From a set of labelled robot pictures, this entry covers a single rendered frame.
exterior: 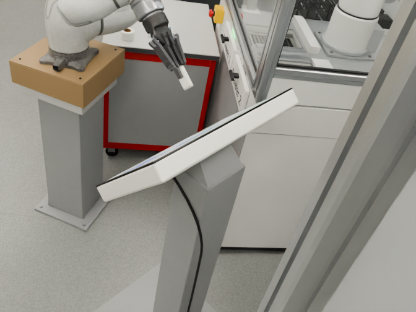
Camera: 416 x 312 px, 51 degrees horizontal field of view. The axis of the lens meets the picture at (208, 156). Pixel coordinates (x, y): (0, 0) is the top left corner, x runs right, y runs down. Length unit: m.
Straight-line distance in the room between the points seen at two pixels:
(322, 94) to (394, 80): 1.44
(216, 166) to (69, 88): 0.80
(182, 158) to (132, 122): 1.55
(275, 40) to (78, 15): 0.62
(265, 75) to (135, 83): 0.95
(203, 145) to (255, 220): 1.16
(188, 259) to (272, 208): 0.79
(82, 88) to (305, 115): 0.85
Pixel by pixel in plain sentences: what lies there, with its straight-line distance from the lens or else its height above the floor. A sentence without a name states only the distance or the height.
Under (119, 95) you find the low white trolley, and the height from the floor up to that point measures 0.46.
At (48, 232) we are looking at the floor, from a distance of 2.34.
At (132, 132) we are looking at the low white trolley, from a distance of 2.54.
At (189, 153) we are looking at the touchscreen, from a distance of 0.97.
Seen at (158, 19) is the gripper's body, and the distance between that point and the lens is 1.35.
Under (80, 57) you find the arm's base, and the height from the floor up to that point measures 0.90.
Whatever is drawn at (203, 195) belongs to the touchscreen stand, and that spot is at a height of 0.99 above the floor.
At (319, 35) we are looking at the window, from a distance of 1.58.
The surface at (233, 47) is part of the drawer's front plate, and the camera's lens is 2.01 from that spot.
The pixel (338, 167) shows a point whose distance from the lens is 0.32.
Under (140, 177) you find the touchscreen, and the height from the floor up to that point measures 1.13.
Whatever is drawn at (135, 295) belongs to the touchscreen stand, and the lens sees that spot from 2.08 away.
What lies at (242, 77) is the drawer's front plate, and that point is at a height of 0.93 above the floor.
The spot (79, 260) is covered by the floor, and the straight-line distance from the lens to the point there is 2.22.
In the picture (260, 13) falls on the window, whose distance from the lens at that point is 1.76.
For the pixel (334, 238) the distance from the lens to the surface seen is 0.34.
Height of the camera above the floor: 1.83
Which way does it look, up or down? 41 degrees down
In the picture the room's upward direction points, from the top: 13 degrees clockwise
